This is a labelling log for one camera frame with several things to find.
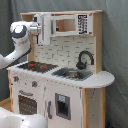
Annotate black faucet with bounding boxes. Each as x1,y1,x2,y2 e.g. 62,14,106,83
75,50,95,71

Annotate red stove knob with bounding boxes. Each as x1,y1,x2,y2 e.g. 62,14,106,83
13,75,20,83
32,81,37,87

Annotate white microwave door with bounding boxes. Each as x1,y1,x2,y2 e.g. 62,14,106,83
50,15,79,37

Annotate wooden toy kitchen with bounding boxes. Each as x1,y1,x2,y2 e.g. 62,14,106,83
8,10,114,128

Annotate microwave button panel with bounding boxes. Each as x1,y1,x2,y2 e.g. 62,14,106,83
78,14,87,34

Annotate red left stove knob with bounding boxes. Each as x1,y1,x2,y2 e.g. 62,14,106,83
13,75,20,83

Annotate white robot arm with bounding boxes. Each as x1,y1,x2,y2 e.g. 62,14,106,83
0,12,51,69

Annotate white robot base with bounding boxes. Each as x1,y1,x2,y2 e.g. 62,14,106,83
0,107,48,128

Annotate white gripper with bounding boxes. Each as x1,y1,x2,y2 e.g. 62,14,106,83
34,12,51,45

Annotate black stovetop red burners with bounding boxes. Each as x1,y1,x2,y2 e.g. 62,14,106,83
20,61,56,73

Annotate metal sink basin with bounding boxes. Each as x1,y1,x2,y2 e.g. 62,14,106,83
52,67,92,81

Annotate oven door with window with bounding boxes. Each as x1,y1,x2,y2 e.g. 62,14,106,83
18,95,37,115

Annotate red right stove knob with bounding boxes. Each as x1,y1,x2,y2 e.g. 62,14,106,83
32,81,37,87

